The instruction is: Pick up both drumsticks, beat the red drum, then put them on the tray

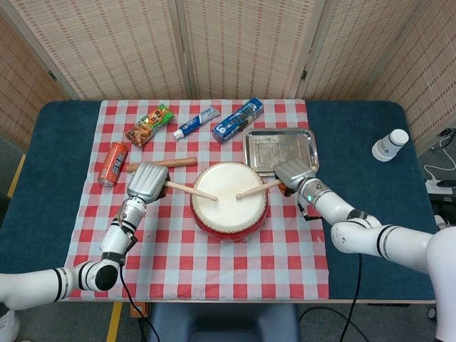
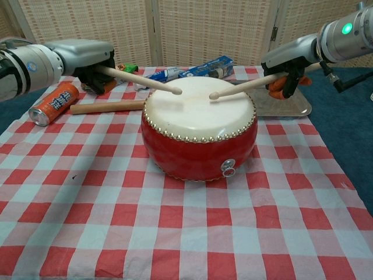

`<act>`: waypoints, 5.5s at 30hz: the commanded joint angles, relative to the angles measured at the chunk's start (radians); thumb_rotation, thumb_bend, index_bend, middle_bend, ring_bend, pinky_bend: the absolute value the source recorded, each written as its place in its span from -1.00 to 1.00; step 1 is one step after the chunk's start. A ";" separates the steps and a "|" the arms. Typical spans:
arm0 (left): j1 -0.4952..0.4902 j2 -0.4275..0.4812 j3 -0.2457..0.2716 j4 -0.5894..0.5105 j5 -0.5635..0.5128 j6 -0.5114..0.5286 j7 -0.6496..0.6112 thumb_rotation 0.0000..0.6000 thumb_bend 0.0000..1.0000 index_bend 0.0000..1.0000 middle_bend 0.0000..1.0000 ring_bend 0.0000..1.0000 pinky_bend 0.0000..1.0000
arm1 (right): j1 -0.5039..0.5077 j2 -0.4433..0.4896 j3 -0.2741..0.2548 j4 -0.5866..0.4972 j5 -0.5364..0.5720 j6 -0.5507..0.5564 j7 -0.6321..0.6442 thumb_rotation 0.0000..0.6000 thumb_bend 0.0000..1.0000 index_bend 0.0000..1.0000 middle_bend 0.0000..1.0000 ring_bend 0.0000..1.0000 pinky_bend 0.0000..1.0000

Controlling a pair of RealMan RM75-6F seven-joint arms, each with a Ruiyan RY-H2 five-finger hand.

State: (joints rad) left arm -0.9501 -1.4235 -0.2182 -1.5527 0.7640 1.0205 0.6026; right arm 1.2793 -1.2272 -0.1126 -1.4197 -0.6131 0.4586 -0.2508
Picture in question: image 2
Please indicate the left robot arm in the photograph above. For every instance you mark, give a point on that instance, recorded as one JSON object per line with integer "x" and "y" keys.
{"x": 26, "y": 70}

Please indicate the green snack bag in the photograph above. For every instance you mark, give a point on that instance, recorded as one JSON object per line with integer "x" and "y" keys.
{"x": 129, "y": 68}

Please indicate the woven folding screen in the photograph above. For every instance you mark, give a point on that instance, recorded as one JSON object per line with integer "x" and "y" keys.
{"x": 209, "y": 29}

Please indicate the red white checkered tablecloth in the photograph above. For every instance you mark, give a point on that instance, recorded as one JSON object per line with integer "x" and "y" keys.
{"x": 116, "y": 218}

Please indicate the long blue carton box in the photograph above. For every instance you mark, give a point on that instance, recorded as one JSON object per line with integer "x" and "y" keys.
{"x": 207, "y": 67}

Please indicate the orange drink can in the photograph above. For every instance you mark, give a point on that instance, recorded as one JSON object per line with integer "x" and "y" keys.
{"x": 55, "y": 103}

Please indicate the blue white toothpaste tube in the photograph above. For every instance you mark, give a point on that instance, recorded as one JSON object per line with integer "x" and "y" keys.
{"x": 163, "y": 76}

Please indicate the wooden rolling pin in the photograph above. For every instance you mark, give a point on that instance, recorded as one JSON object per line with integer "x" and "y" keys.
{"x": 105, "y": 107}

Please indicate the wooden drumstick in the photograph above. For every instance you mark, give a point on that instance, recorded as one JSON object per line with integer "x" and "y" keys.
{"x": 145, "y": 81}
{"x": 247, "y": 86}

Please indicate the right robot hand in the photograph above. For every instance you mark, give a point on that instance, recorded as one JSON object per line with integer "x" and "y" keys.
{"x": 291, "y": 51}

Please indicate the brass screen hinge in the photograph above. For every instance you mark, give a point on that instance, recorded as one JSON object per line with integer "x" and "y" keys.
{"x": 274, "y": 33}

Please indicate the rectangular metal tray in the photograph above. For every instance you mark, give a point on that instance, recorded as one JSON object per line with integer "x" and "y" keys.
{"x": 297, "y": 106}

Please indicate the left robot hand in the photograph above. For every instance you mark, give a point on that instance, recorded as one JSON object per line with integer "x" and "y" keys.
{"x": 84, "y": 54}

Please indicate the red Chinese drum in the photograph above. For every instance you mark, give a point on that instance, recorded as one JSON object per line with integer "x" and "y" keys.
{"x": 198, "y": 151}

